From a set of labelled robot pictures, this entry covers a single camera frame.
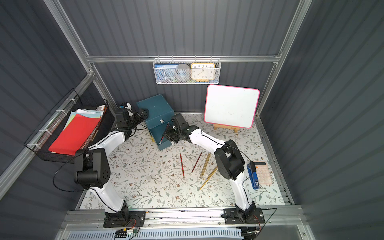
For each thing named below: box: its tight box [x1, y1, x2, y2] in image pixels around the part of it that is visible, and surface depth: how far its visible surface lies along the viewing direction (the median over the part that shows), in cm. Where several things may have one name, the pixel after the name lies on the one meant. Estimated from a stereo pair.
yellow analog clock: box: [191, 63, 216, 82], surface depth 90 cm
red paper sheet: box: [48, 114, 101, 156], surface depth 75 cm
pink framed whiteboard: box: [204, 84, 260, 129], surface depth 105 cm
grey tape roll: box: [174, 63, 191, 83], surface depth 90 cm
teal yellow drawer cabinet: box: [136, 94, 175, 151], surface depth 96 cm
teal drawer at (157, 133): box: [149, 122, 172, 151], surface depth 95 cm
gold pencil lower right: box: [199, 166, 218, 191], surface depth 88 cm
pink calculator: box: [253, 160, 273, 185], surface depth 88 cm
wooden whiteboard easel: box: [213, 123, 240, 134], surface depth 108 cm
